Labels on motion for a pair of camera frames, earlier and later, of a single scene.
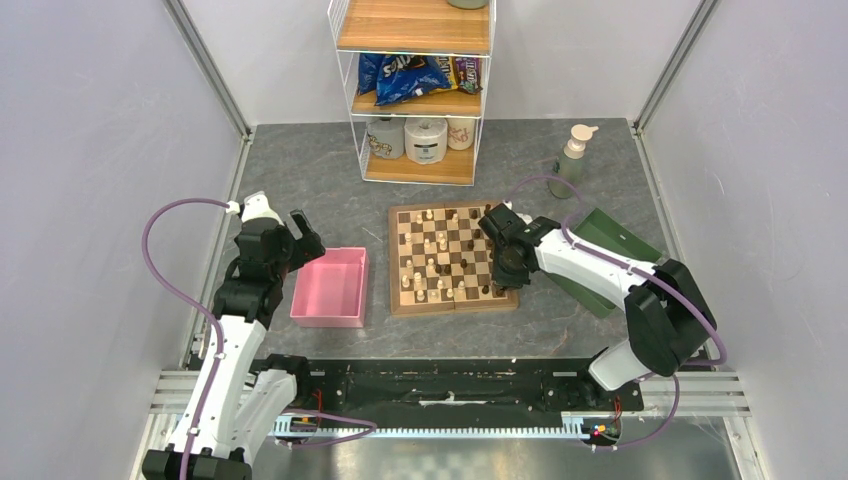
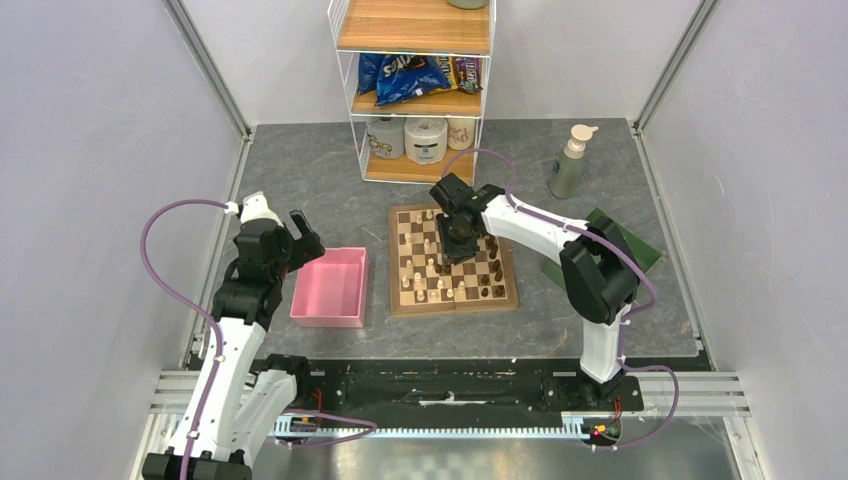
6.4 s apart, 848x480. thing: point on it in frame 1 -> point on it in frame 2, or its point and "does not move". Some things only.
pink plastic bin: [332, 291] does not move
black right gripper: [501, 277] -> [462, 252]
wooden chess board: [440, 259] does not move
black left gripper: [301, 250] does not move
